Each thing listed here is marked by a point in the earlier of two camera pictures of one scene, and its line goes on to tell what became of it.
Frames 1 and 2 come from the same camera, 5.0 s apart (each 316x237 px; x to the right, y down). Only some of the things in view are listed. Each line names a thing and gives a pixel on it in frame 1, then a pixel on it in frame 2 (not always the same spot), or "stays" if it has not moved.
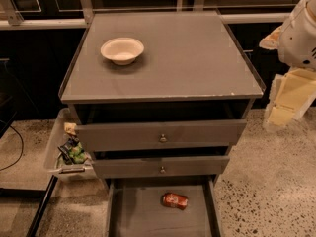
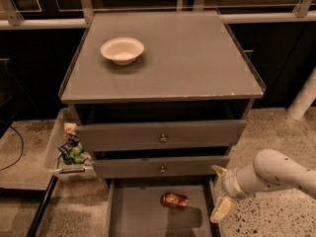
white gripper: x=297 y=42 to x=229 y=183
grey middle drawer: x=159 y=166 stays
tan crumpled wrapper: x=70 y=127 stays
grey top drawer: x=160 y=135 stays
